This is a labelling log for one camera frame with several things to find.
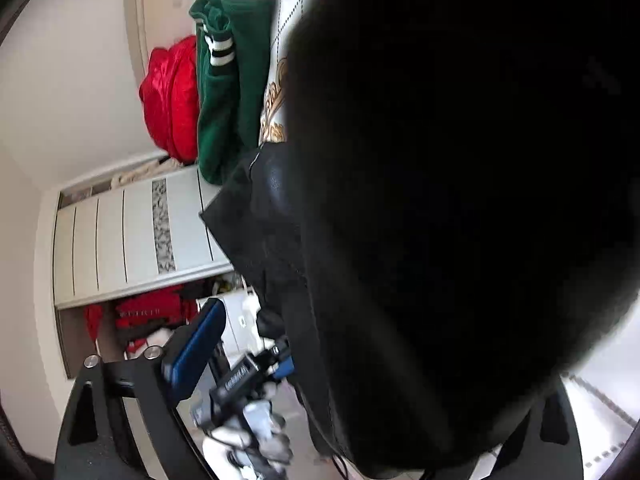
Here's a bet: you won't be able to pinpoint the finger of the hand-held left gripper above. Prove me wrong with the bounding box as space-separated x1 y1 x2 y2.
256 335 296 381

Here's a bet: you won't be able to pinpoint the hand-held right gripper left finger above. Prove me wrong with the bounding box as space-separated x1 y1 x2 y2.
52 297 227 480

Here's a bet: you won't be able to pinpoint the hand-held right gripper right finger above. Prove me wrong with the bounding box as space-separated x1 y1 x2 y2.
500 385 587 480

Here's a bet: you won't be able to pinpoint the black leather jacket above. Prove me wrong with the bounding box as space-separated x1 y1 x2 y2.
200 0 640 480

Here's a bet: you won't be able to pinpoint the red clothes in wardrobe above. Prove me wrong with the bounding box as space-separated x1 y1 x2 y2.
82 285 201 356

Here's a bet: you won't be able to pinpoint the person's left hand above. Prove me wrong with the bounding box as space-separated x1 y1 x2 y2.
202 395 296 480

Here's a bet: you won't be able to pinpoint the white sliding-door wardrobe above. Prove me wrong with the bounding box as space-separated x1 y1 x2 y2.
52 155 261 381

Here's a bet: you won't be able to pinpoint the cream hanging cloth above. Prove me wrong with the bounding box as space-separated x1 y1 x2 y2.
110 157 171 192

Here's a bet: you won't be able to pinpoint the green striped-cuff sweatshirt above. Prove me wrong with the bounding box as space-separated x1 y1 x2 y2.
188 0 281 186

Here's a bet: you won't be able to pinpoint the red quilt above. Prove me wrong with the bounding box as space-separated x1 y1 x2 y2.
139 35 201 163

